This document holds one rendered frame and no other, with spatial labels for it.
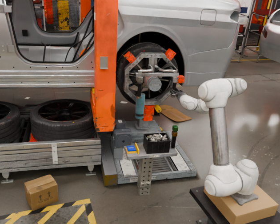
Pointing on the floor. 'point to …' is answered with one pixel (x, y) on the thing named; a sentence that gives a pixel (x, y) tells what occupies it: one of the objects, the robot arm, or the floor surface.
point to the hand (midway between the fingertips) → (174, 89)
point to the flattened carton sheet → (173, 114)
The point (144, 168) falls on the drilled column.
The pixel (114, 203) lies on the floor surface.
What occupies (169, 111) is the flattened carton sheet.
